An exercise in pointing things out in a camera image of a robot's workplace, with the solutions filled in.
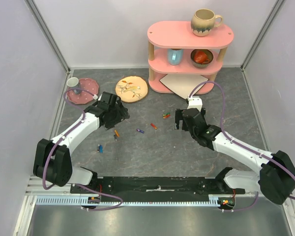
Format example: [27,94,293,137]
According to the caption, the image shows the blue battery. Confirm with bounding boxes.
[97,145,103,153]

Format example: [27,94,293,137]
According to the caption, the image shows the yellow bird plate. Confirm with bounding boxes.
[115,76,148,103]

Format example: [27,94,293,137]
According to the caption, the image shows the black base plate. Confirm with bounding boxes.
[70,176,245,203]

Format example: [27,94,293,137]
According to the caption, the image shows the beige ceramic mug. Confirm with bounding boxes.
[190,9,223,37]

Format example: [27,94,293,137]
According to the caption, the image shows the grey small cup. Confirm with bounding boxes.
[66,77,82,94]

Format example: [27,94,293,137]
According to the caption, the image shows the purple cable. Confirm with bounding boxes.
[188,81,295,212]
[42,88,123,212]

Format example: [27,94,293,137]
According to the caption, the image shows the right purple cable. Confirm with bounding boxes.
[188,81,295,212]

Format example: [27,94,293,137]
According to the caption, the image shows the slotted cable duct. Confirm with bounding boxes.
[36,194,235,207]

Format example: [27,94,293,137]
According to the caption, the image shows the light blue mug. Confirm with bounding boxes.
[167,49,183,65]

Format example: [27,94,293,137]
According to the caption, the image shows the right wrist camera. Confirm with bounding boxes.
[187,96,203,112]

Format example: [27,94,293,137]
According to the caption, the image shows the orange cup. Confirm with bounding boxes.
[193,50,210,64]

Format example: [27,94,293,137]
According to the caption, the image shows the green and red batteries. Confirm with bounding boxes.
[163,113,171,119]

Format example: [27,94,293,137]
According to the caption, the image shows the pink three-tier shelf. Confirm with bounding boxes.
[147,21,234,93]

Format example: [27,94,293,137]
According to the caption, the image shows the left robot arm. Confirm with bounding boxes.
[33,92,130,193]

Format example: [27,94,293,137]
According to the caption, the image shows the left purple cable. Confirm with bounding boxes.
[42,88,123,212]

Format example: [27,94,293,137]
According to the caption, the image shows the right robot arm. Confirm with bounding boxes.
[175,108,295,205]

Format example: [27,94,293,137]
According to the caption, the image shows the pink dotted plate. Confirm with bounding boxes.
[66,78,99,105]

